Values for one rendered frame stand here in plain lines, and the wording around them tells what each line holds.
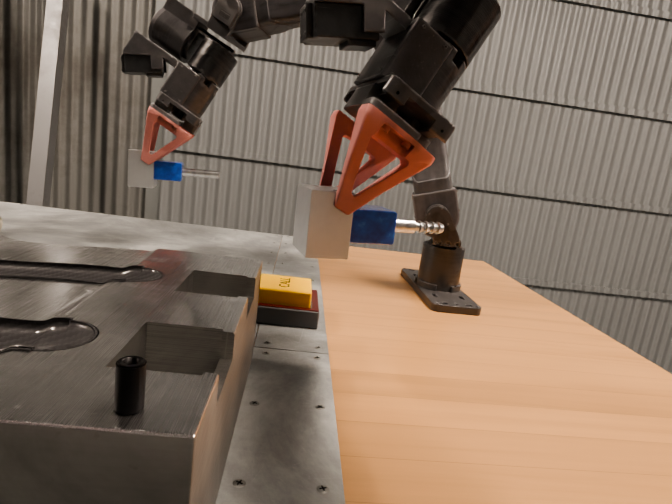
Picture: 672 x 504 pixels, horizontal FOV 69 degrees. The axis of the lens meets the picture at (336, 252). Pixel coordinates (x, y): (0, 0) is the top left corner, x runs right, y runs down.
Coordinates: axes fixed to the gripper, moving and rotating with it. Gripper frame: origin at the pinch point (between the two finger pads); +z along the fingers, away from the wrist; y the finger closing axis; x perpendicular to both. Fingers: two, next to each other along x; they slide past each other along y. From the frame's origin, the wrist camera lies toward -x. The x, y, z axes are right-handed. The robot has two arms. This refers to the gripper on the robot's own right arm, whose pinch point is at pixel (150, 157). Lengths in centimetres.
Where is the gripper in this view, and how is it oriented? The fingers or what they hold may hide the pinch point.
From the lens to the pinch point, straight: 81.1
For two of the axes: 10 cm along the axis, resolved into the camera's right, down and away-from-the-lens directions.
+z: -5.7, 8.2, 0.5
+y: 2.3, 2.2, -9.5
